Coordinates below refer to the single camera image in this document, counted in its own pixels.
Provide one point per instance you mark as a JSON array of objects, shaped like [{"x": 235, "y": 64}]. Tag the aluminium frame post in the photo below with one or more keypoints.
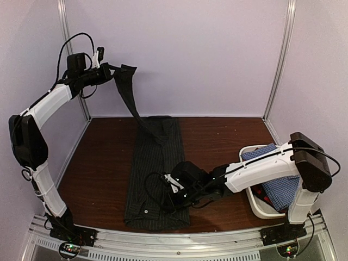
[
  {"x": 286, "y": 39},
  {"x": 74, "y": 61}
]

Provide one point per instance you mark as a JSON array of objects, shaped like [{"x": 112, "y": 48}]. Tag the blue checked long sleeve shirt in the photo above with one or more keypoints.
[{"x": 291, "y": 187}]

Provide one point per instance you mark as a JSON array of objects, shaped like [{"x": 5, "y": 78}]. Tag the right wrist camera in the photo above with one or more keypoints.
[{"x": 174, "y": 184}]

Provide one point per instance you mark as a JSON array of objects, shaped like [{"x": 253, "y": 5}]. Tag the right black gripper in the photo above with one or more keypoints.
[{"x": 174, "y": 205}]

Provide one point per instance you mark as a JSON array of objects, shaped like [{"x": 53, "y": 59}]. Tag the white plastic bin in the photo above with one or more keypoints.
[{"x": 260, "y": 209}]

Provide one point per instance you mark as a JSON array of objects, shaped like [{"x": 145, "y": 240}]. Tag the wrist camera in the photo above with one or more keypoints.
[
  {"x": 97, "y": 58},
  {"x": 174, "y": 184}
]

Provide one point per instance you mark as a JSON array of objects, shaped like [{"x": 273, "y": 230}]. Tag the right aluminium frame post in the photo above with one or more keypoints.
[{"x": 286, "y": 39}]

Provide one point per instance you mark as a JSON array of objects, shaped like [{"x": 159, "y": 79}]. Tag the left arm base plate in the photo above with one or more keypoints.
[{"x": 81, "y": 236}]

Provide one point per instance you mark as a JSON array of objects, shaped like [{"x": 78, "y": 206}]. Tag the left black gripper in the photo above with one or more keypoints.
[{"x": 105, "y": 68}]

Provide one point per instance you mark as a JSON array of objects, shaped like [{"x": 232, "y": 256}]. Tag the black pinstriped long sleeve shirt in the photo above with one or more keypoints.
[{"x": 158, "y": 149}]

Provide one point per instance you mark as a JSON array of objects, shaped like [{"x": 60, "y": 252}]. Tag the left aluminium frame post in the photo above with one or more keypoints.
[{"x": 74, "y": 61}]

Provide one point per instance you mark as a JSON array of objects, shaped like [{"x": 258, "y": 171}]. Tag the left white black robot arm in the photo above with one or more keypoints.
[{"x": 28, "y": 144}]

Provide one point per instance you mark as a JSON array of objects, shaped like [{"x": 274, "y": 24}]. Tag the led circuit board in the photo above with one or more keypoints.
[
  {"x": 288, "y": 250},
  {"x": 68, "y": 250}
]

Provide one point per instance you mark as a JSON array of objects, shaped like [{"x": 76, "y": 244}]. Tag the red black plaid shirt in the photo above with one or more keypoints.
[{"x": 271, "y": 192}]

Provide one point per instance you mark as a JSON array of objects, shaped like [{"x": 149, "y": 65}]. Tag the front aluminium rail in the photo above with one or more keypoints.
[{"x": 245, "y": 244}]

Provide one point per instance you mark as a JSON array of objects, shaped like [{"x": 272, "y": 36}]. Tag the left led circuit board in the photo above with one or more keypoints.
[{"x": 68, "y": 250}]

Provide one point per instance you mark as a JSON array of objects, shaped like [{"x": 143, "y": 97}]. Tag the right led circuit board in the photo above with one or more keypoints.
[{"x": 288, "y": 250}]

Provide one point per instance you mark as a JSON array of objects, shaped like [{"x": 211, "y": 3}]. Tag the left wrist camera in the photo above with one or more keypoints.
[{"x": 97, "y": 58}]

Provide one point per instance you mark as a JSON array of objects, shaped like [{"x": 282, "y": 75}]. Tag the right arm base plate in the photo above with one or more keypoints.
[{"x": 282, "y": 233}]

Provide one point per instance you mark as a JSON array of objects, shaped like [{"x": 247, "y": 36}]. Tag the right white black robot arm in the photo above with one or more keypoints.
[{"x": 300, "y": 157}]

